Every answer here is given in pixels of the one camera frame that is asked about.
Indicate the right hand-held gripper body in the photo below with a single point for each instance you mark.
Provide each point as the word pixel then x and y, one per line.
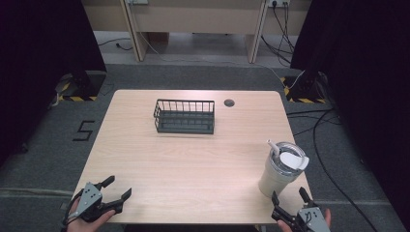
pixel 311 220

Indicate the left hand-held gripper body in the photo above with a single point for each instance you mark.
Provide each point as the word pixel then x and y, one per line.
pixel 89 197

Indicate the white cup with clear lid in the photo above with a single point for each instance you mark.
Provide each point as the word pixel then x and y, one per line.
pixel 277 175

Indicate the person's right hand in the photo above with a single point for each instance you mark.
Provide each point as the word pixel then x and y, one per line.
pixel 328 217

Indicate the person's left hand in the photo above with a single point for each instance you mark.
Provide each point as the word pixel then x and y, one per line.
pixel 86 226

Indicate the white straw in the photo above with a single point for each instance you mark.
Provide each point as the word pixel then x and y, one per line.
pixel 273 146

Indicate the stand base with hazard tape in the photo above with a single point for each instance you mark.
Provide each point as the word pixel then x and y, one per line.
pixel 82 87
pixel 306 90

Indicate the black curtain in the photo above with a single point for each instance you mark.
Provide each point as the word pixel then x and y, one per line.
pixel 42 48
pixel 364 64

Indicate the beige wooden desk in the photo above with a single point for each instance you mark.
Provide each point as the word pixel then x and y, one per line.
pixel 193 21

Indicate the white power strip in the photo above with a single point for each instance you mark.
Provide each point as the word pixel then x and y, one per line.
pixel 278 2

